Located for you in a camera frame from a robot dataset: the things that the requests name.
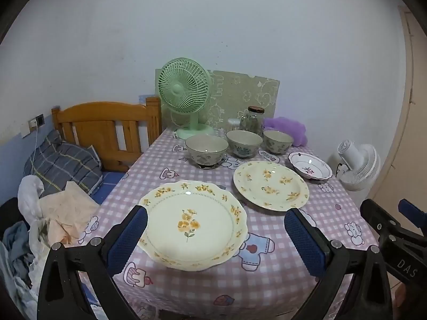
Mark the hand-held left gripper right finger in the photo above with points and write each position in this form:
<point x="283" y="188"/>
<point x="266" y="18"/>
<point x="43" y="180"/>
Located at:
<point x="305" y="240"/>

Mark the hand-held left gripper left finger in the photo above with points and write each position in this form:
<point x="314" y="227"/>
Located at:
<point x="128" y="240"/>

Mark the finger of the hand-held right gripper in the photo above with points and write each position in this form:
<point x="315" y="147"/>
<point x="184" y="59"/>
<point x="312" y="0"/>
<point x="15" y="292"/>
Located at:
<point x="378" y="218"/>
<point x="412" y="208"/>

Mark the round yellow flower plate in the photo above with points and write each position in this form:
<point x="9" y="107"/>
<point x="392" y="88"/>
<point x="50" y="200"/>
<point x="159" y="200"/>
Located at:
<point x="270" y="183"/>

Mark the white plate with red pattern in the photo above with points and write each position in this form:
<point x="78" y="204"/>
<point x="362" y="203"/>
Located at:
<point x="308" y="166"/>

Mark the white plates red floral trim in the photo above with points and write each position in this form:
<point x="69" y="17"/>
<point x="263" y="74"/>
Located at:
<point x="200" y="220"/>

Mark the floral ceramic bowl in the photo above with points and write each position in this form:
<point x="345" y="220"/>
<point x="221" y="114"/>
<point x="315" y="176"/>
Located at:
<point x="243" y="143"/>
<point x="278" y="141"/>
<point x="206" y="150"/>

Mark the pink checked tablecloth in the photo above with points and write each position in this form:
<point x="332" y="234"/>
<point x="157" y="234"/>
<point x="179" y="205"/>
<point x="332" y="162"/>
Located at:
<point x="273" y="273"/>

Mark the white standing fan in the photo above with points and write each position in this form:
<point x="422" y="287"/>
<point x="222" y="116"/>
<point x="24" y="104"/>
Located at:
<point x="360" y="166"/>

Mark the blue bed sheet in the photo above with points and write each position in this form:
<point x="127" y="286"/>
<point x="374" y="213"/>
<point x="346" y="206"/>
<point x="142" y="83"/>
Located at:
<point x="108" y="185"/>

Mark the peach cloth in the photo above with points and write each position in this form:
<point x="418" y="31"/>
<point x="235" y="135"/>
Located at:
<point x="70" y="210"/>

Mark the grey plaid pillow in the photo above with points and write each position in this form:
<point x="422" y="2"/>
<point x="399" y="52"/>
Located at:
<point x="63" y="163"/>

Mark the beige door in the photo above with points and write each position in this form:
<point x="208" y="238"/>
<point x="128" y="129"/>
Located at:
<point x="410" y="106"/>

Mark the white cloth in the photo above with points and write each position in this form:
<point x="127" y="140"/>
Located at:
<point x="30" y="193"/>

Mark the purple plush toy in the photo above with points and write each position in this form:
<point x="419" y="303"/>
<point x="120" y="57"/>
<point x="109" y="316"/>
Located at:
<point x="287" y="125"/>

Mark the glass jar with dark lid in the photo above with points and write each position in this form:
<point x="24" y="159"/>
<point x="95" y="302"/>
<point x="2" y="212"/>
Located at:
<point x="252" y="121"/>

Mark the clear cotton swab container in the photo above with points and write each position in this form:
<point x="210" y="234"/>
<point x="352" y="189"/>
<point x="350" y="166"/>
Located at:
<point x="234" y="124"/>

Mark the green desk fan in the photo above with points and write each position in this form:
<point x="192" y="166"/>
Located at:
<point x="183" y="86"/>

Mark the wall socket panel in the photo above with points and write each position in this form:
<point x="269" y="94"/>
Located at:
<point x="33" y="125"/>

